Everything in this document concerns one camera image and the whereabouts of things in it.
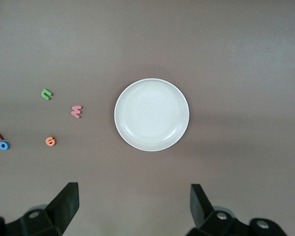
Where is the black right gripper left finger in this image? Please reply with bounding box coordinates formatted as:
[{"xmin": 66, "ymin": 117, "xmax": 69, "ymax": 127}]
[{"xmin": 0, "ymin": 182, "xmax": 79, "ymax": 236}]

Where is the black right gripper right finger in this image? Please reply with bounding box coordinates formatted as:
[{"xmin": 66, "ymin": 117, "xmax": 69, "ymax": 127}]
[{"xmin": 186, "ymin": 183, "xmax": 289, "ymax": 236}]

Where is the pink foam letter w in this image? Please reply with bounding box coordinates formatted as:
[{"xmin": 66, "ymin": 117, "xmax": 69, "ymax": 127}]
[{"xmin": 70, "ymin": 105, "xmax": 84, "ymax": 118}]

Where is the green foam letter n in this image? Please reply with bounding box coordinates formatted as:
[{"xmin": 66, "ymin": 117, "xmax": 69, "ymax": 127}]
[{"xmin": 40, "ymin": 88, "xmax": 54, "ymax": 101}]

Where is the beige round plate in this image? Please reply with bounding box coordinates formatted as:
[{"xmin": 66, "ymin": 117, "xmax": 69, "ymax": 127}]
[{"xmin": 114, "ymin": 78, "xmax": 190, "ymax": 152}]

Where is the brown paper table cover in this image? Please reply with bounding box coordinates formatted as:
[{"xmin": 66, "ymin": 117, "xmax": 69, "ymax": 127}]
[{"xmin": 0, "ymin": 0, "xmax": 295, "ymax": 236}]

